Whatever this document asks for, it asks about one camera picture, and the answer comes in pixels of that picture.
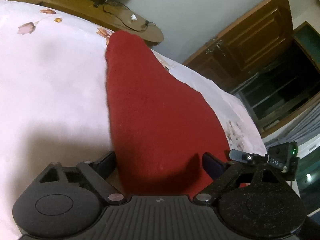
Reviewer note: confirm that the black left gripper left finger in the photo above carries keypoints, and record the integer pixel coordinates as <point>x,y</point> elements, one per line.
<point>90,175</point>

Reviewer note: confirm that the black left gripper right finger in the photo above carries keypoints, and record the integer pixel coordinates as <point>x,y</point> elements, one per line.
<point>227,176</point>

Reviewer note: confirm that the red garment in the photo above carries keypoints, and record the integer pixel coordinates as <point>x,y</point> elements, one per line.
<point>160,127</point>

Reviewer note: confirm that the floral white bed sheet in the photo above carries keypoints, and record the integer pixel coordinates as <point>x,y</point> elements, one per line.
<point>54,99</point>

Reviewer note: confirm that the brown wooden door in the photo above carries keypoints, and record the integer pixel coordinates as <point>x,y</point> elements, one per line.
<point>249,44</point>

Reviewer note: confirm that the white crumpled paper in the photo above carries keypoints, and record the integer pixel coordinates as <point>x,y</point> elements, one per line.
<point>133,17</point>

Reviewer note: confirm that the wooden tv stand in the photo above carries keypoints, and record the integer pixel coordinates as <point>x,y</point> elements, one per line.
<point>110,14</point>

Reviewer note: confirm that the metal door handle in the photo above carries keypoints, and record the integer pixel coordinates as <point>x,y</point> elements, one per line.
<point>214,44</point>

